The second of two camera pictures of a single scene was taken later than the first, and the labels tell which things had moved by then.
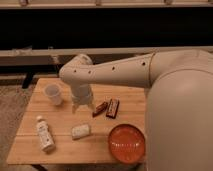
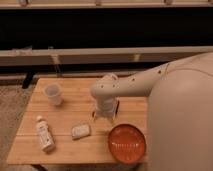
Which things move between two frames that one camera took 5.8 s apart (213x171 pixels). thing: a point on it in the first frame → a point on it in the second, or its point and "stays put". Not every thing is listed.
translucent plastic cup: [53, 91] stays put
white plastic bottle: [45, 135] stays put
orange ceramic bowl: [126, 143] stays put
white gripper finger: [91, 107] → [114, 113]
